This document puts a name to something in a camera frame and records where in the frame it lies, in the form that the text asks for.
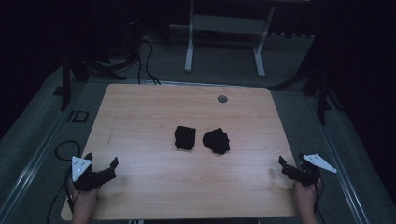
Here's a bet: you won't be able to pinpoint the grey metal floor rail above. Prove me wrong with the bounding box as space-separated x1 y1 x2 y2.
0 81 94 218
303 96 372 224

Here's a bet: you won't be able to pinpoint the black cables behind table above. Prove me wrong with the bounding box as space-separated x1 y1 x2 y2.
135 39 162 86

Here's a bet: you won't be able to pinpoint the black metal stand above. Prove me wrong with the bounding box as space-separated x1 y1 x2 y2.
52 50 127 112
270 60 345 126

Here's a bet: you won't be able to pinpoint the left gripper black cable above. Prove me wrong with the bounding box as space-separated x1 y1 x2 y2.
63 169 78 215

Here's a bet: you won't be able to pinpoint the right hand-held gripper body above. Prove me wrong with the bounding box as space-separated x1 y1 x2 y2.
281 152 338 188

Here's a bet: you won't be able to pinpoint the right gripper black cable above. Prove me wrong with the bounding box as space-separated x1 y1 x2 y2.
313 176 327 224

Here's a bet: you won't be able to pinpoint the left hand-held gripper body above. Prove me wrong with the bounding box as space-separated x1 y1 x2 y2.
71 155 118 192

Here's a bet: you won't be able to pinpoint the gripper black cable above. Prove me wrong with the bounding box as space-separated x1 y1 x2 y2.
313 176 327 224
63 169 78 215

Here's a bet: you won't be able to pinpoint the person's right hand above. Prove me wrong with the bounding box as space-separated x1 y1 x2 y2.
293 179 322 213

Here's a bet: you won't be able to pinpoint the black sock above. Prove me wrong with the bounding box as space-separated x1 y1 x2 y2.
202 127 231 155
174 125 197 151

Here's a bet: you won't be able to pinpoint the white metal desk frame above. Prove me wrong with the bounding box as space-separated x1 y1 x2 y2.
184 0 276 78

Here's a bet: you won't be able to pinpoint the person's left hand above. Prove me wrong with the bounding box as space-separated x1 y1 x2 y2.
71 182 100 213

